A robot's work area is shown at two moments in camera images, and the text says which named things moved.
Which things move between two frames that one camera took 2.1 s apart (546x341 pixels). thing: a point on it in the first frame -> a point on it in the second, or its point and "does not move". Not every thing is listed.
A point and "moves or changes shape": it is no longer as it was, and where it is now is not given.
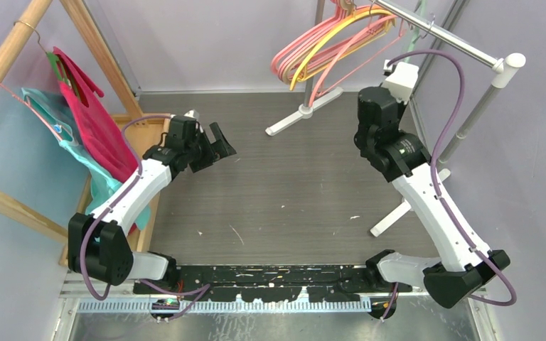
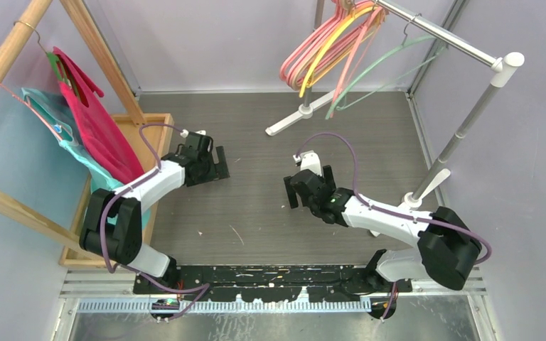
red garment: (106, 143) does not move
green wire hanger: (416, 32) -> (403, 44)
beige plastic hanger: (346, 56) -> (345, 11)
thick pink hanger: (340, 57) -> (344, 9)
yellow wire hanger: (339, 30) moves or changes shape
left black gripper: (215, 150) -> (217, 171)
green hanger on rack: (54, 59) does not move
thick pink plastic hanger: (291, 46) -> (339, 9)
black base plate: (277, 283) does not move
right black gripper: (401, 108) -> (328, 177)
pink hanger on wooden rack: (19, 98) does not move
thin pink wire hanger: (349, 46) moves or changes shape
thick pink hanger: (286, 52) -> (373, 8)
